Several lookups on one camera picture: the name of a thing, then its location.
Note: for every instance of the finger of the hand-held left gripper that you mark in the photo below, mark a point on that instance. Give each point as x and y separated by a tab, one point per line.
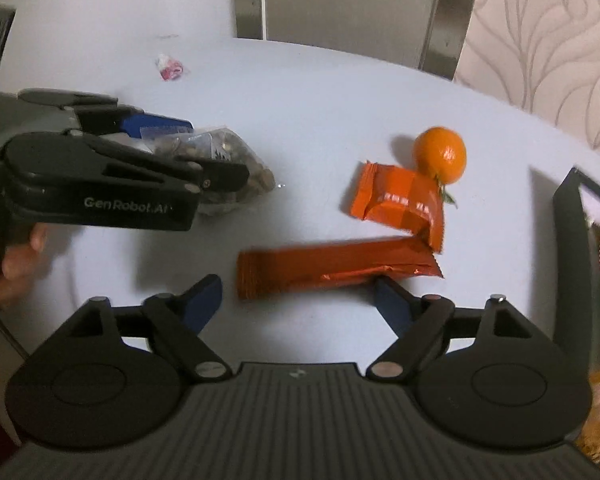
220	175
155	122

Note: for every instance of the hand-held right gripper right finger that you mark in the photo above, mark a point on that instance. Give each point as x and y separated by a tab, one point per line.
390	305

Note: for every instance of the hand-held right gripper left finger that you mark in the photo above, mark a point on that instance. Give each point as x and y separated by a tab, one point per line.
205	302

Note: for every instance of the clear bag of nuts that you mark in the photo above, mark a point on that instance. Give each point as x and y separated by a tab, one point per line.
230	152

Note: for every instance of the long orange snack bar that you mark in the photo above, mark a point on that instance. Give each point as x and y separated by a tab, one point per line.
330	265

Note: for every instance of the black storage bin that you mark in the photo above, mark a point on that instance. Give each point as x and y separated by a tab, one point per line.
572	260

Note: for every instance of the person's left hand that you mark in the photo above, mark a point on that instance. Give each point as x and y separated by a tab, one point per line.
17	267

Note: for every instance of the pink wrapped candy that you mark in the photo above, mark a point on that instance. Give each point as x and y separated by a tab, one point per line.
170	66

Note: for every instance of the orange square snack packet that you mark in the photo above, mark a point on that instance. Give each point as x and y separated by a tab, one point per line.
400	200

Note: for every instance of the tangerine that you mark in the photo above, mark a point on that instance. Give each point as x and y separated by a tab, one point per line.
440	152

